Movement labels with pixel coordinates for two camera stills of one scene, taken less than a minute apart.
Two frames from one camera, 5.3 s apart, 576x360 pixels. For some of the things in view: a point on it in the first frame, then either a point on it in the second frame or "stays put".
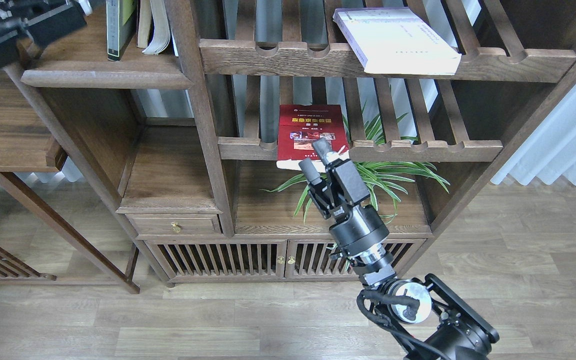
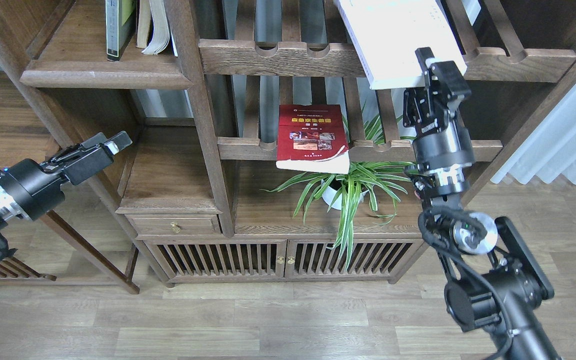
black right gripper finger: (325, 153) -> (423, 54)
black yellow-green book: (121, 26) stays put
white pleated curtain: (573, 140) stays put
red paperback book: (300, 126) stays put
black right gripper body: (341, 192) -> (442, 144)
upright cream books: (153, 31) stays put
